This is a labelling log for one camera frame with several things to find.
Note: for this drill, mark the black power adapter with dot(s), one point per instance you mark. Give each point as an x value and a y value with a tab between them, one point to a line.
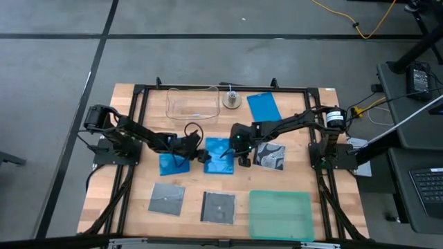
418	81

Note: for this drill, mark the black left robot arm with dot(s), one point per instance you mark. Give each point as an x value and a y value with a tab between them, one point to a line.
138	133

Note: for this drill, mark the black caster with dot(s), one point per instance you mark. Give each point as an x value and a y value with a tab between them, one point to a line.
391	218

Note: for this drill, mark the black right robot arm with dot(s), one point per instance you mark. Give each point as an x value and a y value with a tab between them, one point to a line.
297	121

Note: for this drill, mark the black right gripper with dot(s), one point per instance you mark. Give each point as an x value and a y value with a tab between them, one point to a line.
244	136

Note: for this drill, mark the clear jewel case grey insert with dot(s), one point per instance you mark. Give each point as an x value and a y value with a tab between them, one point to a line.
166	199

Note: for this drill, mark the black desk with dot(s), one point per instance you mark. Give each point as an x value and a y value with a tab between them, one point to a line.
394	86
401	193

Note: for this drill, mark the black chair leg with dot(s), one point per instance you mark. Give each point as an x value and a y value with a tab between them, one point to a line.
10	159

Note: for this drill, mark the black desk leg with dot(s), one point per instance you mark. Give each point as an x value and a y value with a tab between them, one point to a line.
412	52

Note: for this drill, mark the blue plastic disc case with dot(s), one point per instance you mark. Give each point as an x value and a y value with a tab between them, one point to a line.
263	107
174	167
218	162

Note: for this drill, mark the clear plastic bin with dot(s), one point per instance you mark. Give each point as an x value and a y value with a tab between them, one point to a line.
192	103

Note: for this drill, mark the black keyboard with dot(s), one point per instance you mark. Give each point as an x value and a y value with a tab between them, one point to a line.
429	190

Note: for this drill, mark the black white patterned jewel case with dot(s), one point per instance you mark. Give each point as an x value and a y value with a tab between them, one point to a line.
271	156

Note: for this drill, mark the black aluminium table frame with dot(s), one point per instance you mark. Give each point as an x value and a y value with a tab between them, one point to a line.
294	89

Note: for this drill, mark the white paper box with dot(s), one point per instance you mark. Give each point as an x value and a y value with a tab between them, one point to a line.
356	142

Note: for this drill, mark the grey metal pole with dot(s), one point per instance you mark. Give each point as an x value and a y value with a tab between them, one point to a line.
415	113

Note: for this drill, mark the green translucent tray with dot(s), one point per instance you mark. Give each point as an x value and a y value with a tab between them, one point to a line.
281	215

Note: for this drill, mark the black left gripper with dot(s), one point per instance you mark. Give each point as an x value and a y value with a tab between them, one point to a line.
187	145

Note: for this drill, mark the clear jewel case black spine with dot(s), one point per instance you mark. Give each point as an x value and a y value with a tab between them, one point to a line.
218	208

